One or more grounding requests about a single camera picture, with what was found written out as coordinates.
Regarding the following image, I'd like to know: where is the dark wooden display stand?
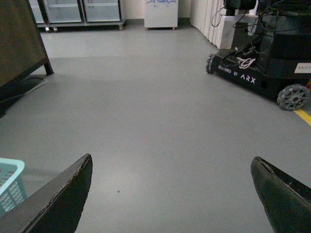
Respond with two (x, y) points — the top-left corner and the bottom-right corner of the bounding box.
(0, 0), (54, 118)

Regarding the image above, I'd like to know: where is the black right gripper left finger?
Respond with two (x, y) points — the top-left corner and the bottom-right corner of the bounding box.
(0, 154), (93, 233)

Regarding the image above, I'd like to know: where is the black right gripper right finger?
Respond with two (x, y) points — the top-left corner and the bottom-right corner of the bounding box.
(251, 156), (311, 233)

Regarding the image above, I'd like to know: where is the light blue plastic basket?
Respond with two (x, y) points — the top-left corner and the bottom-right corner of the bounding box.
(0, 158), (27, 216)

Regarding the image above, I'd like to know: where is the glass door refrigerator cabinet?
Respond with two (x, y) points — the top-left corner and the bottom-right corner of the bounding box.
(29, 0), (126, 32)

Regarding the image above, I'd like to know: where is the white chest freezer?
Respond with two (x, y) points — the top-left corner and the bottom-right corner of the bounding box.
(143, 0), (179, 30)

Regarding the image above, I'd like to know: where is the white folding partition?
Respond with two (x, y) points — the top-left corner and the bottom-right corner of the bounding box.
(190, 0), (235, 49)

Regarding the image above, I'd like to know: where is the grey mecanum wheel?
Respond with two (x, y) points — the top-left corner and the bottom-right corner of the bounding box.
(277, 84), (311, 111)

